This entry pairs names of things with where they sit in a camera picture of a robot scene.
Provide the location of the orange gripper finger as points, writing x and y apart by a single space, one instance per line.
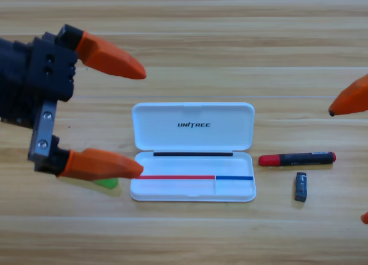
100 164
365 218
352 99

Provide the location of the green eraser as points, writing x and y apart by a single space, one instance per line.
109 183

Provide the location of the white Unitree pencil case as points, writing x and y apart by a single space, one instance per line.
192 161

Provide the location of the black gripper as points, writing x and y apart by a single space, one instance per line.
49 72

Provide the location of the black eraser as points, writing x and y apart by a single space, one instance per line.
301 187

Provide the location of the red and black marker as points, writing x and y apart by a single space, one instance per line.
299 158

